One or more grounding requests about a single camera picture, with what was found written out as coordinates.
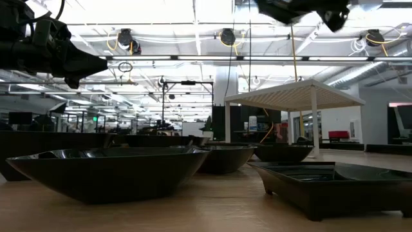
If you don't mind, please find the black aluminium table frame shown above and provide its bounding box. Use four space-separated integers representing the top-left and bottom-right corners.
205 140 412 154

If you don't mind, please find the black square footed tray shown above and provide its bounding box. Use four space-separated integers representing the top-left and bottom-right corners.
247 160 412 222

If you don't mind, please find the small plant in white pot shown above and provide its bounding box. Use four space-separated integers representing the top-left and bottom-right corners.
199 115 215 141

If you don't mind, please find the dark computer monitor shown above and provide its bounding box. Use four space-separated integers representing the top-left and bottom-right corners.
8 111 33 126

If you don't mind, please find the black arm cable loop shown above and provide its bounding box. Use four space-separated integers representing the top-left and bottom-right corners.
48 0 66 22

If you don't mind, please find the black ceiling cord reel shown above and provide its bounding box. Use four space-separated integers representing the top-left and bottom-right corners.
116 28 142 55
220 28 237 46
365 28 386 48

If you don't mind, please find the white board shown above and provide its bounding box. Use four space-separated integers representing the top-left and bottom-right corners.
182 121 207 138

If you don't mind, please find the black camera rig frame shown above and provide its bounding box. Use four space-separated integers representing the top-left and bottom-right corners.
160 79 215 130

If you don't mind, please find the black hanging cable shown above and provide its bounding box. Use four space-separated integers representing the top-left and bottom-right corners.
247 0 252 93

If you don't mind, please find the white building column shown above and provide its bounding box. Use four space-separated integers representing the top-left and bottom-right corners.
214 66 239 107

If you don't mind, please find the black rounded square mini bowl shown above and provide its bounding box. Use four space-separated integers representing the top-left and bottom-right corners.
254 144 315 163

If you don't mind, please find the white perforated metal rack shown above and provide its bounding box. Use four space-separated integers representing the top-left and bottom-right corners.
223 79 367 151

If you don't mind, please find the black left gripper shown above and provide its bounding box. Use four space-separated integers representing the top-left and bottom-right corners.
30 17 109 90

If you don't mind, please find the black cabinet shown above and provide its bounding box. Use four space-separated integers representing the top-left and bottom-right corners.
211 104 283 144

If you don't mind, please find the long ceiling light strip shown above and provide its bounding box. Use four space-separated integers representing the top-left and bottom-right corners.
98 55 412 62

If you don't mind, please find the ribbed silver duct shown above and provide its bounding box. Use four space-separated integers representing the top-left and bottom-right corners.
326 61 392 90

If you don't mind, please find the red box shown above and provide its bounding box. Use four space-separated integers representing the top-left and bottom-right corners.
328 130 350 140

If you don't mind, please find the black deep square mini bowl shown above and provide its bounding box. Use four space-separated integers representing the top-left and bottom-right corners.
0 130 117 182

